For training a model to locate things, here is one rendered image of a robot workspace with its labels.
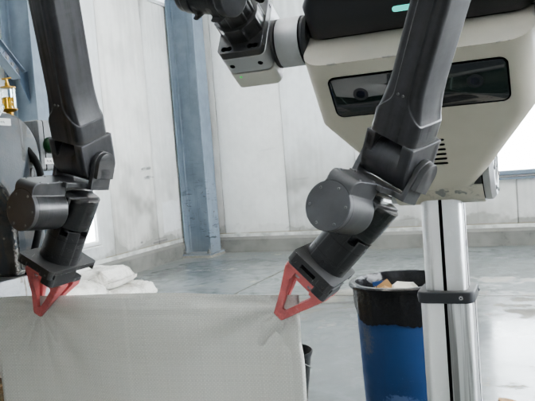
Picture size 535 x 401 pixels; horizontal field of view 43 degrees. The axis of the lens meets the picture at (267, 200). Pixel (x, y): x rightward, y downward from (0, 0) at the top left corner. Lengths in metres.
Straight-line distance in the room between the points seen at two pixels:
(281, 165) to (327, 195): 8.68
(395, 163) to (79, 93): 0.43
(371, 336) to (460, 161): 1.91
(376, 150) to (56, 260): 0.49
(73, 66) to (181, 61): 8.94
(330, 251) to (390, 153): 0.14
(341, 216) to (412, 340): 2.33
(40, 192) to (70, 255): 0.12
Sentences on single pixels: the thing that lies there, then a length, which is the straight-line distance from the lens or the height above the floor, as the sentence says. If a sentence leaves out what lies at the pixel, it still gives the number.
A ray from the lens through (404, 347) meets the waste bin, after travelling 3.05.
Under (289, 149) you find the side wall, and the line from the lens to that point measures 9.37.
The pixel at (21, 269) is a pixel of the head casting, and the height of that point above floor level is 1.08.
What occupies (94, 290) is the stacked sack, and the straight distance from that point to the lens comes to 4.11.
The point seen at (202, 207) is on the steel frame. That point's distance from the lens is 9.69.
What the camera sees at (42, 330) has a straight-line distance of 1.10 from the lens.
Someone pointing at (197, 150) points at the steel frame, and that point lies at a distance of 9.68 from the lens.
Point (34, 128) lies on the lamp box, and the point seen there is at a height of 1.32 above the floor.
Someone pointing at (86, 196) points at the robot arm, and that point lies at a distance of 1.00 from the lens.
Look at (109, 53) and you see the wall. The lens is 8.65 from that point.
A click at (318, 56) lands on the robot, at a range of 1.20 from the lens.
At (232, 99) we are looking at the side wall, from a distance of 9.73.
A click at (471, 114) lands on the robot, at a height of 1.28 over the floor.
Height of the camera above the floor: 1.22
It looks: 3 degrees down
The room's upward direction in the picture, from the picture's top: 4 degrees counter-clockwise
